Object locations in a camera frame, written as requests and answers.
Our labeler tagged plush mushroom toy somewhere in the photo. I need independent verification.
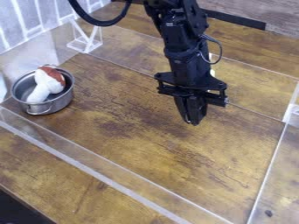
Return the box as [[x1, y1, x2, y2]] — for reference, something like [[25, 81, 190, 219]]
[[25, 66, 65, 103]]

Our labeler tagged clear acrylic barrier panel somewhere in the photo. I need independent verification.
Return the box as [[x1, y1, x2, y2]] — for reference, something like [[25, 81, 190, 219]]
[[0, 106, 233, 224]]

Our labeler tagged small silver metal pot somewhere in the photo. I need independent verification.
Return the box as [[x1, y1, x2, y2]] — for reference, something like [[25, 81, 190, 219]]
[[10, 65, 74, 116]]

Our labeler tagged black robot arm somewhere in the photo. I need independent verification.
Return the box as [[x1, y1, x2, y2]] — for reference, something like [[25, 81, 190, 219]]
[[114, 0, 228, 125]]

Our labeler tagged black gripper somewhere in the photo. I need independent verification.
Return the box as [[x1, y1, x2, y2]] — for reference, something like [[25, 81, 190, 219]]
[[153, 72, 229, 126]]

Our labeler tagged clear acrylic triangular bracket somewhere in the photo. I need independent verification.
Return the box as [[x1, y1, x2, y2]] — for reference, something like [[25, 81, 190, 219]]
[[66, 20, 102, 53]]

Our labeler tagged black wall strip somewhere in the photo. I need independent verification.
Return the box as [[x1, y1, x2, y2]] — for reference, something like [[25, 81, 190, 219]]
[[204, 9, 266, 30]]

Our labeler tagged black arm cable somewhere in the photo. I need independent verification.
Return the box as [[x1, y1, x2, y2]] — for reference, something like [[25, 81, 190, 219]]
[[67, 0, 133, 28]]

